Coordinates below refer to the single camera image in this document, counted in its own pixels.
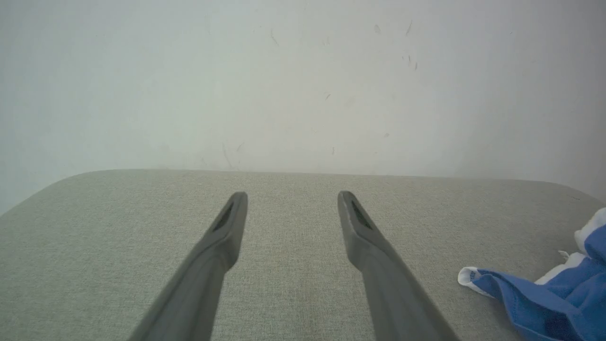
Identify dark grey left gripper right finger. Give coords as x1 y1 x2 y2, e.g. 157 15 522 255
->
337 191 460 341

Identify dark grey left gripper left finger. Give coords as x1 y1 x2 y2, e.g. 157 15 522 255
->
128 191 249 341

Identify grey fabric padded board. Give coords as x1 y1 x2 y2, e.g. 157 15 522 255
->
0 169 606 341

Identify blue and white garment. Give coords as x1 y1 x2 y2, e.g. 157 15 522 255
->
457 207 606 341

